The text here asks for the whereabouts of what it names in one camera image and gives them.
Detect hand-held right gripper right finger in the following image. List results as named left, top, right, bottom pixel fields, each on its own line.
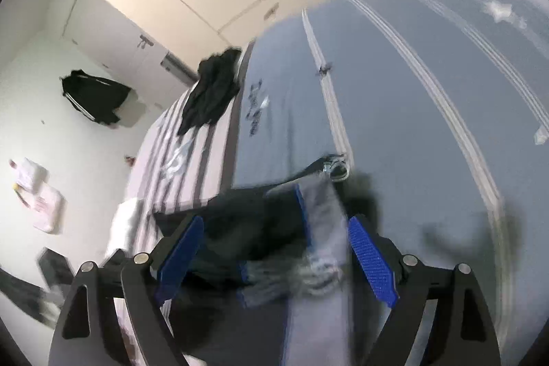
left=347, top=216, right=502, bottom=366

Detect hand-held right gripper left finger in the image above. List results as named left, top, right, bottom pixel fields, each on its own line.
left=47, top=215, right=206, bottom=366

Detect black pants with grey trim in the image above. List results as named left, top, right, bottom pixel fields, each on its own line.
left=153, top=154, right=357, bottom=366

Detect black jacket on bed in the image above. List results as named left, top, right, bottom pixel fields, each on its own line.
left=177, top=47, right=243, bottom=136

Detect striped star print bed sheet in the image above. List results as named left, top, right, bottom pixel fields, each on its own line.
left=107, top=0, right=549, bottom=366

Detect white door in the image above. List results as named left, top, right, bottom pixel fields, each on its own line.
left=64, top=0, right=185, bottom=101

